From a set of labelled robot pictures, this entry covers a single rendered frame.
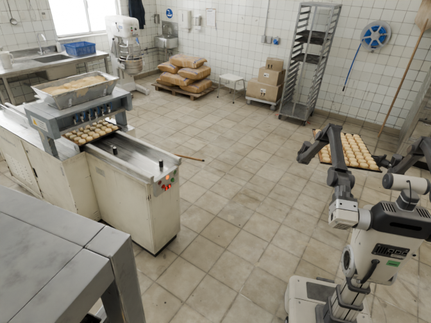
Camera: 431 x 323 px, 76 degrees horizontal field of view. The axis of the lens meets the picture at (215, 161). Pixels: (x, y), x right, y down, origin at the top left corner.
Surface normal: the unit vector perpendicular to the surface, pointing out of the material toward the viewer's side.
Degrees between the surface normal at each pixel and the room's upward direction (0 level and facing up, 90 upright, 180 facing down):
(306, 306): 0
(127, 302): 90
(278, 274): 0
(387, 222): 90
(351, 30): 90
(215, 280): 0
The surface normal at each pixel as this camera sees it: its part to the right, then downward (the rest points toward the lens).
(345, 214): -0.06, -0.46
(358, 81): -0.54, 0.44
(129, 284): 0.93, 0.25
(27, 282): 0.05, -0.83
